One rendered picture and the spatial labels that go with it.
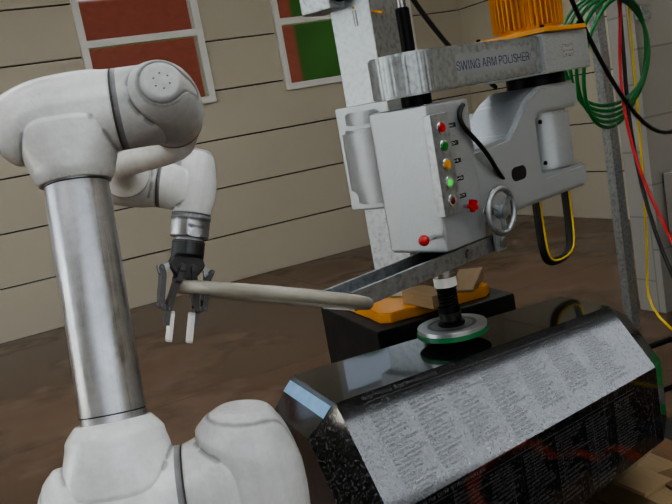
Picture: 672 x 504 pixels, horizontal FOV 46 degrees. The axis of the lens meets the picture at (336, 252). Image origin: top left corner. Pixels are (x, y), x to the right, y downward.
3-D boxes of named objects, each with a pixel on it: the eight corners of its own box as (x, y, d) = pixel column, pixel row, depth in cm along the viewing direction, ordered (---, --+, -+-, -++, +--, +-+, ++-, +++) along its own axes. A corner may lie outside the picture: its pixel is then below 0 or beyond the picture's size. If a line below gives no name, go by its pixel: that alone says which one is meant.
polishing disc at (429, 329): (496, 316, 248) (495, 312, 248) (473, 338, 230) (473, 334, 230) (433, 317, 259) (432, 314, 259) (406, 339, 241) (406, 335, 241)
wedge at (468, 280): (460, 280, 331) (458, 269, 331) (484, 278, 327) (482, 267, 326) (448, 293, 313) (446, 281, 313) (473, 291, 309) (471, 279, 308)
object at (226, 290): (283, 304, 229) (284, 294, 230) (414, 313, 194) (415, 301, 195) (131, 289, 195) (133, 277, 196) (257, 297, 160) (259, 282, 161)
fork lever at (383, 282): (462, 247, 264) (460, 233, 264) (512, 247, 251) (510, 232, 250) (313, 308, 218) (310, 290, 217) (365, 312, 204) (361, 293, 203)
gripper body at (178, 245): (176, 236, 179) (172, 277, 178) (212, 241, 183) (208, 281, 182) (165, 238, 185) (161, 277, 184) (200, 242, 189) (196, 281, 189)
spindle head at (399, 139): (461, 235, 266) (441, 100, 259) (518, 233, 251) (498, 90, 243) (391, 262, 242) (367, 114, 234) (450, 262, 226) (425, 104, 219)
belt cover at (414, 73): (530, 86, 299) (524, 41, 296) (592, 76, 281) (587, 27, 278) (357, 120, 234) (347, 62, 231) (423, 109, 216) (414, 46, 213)
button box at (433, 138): (454, 211, 229) (439, 112, 225) (462, 211, 228) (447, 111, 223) (437, 217, 224) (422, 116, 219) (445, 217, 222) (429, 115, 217)
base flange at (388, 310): (336, 305, 345) (334, 294, 344) (435, 278, 362) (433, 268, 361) (384, 325, 300) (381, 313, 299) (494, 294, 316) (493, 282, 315)
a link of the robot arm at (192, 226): (217, 216, 183) (214, 242, 182) (202, 219, 191) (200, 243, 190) (178, 210, 178) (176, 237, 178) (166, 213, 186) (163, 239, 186)
